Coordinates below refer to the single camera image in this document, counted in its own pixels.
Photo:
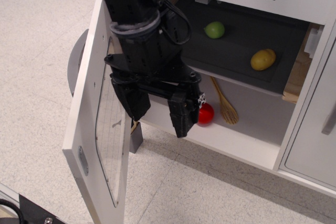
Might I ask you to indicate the dark grey oven shelf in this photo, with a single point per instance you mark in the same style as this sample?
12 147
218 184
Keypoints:
247 31

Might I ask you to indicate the white right cabinet door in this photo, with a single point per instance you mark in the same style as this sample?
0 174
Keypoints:
311 129

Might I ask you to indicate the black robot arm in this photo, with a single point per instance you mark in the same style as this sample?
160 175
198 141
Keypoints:
150 62

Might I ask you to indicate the red toy tomato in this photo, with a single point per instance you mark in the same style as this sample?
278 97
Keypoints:
206 114

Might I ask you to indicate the grey right door handle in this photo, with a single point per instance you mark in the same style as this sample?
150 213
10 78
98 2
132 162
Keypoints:
329 123

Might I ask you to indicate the wooden spoon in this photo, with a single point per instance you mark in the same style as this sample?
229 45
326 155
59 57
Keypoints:
228 112

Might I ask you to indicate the white toy oven cabinet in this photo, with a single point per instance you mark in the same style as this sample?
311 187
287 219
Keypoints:
267 120

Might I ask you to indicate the green toy lime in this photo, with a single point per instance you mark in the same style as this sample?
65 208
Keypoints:
215 30

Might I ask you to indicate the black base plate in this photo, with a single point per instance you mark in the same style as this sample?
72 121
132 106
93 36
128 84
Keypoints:
33 213

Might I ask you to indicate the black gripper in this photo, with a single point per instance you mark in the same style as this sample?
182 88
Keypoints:
176 82

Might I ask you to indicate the grey oven door handle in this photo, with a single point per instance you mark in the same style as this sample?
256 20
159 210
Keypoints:
74 61

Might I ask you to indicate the grey cabinet leg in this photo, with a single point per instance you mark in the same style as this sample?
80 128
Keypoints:
136 138

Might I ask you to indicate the white oven door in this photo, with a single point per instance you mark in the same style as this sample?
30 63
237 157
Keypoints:
80 143

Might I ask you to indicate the yellow toy potato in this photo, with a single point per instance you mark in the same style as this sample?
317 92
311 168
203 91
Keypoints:
263 59

